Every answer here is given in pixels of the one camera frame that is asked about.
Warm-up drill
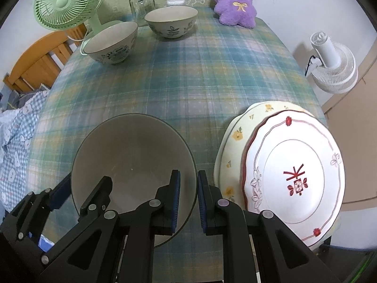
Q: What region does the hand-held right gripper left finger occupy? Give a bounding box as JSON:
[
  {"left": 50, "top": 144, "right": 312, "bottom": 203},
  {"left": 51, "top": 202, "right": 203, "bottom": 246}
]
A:
[{"left": 38, "top": 169, "right": 181, "bottom": 283}]

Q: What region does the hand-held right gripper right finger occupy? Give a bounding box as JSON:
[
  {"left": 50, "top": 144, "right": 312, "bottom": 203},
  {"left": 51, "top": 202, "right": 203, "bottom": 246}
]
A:
[{"left": 197, "top": 169, "right": 333, "bottom": 283}]

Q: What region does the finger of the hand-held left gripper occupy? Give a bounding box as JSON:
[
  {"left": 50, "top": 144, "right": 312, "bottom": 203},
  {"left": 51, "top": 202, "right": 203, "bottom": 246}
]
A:
[
  {"left": 16, "top": 173, "right": 73, "bottom": 227},
  {"left": 78, "top": 176, "right": 114, "bottom": 217}
]

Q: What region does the beige ceramic bowl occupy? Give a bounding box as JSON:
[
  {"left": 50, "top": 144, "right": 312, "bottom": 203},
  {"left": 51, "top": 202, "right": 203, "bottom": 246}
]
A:
[
  {"left": 144, "top": 6, "right": 198, "bottom": 39},
  {"left": 84, "top": 21, "right": 139, "bottom": 65},
  {"left": 71, "top": 113, "right": 198, "bottom": 246}
]

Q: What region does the large yellow floral plate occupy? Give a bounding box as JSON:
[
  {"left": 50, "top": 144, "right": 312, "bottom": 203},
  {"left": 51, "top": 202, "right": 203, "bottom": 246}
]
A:
[{"left": 213, "top": 101, "right": 329, "bottom": 213}]

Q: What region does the white plate with red pattern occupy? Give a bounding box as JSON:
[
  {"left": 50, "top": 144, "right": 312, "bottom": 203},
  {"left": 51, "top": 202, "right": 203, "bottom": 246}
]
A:
[{"left": 242, "top": 110, "right": 346, "bottom": 248}]

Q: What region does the blue checkered blanket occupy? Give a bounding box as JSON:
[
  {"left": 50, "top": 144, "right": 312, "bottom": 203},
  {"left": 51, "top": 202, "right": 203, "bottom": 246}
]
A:
[{"left": 0, "top": 90, "right": 50, "bottom": 213}]

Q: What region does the grey cloth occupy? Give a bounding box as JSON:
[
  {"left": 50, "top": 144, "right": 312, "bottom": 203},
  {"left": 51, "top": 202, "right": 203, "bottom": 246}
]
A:
[{"left": 7, "top": 84, "right": 49, "bottom": 108}]

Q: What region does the plaid tablecloth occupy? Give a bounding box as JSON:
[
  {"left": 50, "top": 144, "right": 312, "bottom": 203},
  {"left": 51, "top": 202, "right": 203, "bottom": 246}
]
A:
[{"left": 28, "top": 4, "right": 327, "bottom": 283}]

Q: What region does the wooden headboard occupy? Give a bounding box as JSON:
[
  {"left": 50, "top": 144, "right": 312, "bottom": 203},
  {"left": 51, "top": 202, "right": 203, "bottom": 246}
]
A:
[{"left": 3, "top": 22, "right": 89, "bottom": 93}]

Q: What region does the white clip fan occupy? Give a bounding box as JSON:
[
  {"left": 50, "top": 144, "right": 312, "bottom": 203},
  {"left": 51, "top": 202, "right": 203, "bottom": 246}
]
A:
[{"left": 305, "top": 31, "right": 359, "bottom": 94}]

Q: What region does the purple plush bunny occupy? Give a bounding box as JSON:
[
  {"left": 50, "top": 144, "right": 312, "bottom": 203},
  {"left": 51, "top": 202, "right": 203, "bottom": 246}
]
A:
[{"left": 210, "top": 0, "right": 257, "bottom": 29}]

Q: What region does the green desk fan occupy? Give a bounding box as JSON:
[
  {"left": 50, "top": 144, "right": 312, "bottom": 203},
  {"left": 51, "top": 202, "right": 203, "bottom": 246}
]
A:
[{"left": 35, "top": 0, "right": 123, "bottom": 56}]

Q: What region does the glass jar with lid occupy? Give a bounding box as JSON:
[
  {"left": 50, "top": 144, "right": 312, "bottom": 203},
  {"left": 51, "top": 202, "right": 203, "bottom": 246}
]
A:
[{"left": 127, "top": 0, "right": 156, "bottom": 24}]

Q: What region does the white fan cable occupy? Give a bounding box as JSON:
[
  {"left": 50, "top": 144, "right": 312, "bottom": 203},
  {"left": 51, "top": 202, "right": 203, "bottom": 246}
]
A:
[{"left": 67, "top": 34, "right": 87, "bottom": 56}]

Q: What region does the black fan cable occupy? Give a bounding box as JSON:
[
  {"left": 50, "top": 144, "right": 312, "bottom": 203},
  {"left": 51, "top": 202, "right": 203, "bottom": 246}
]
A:
[{"left": 305, "top": 54, "right": 318, "bottom": 76}]

